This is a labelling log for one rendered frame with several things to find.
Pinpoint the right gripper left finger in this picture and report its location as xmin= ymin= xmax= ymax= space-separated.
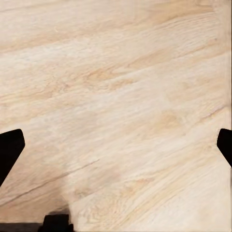
xmin=0 ymin=129 xmax=25 ymax=187

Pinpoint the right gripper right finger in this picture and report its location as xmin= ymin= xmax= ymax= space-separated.
xmin=217 ymin=129 xmax=232 ymax=167

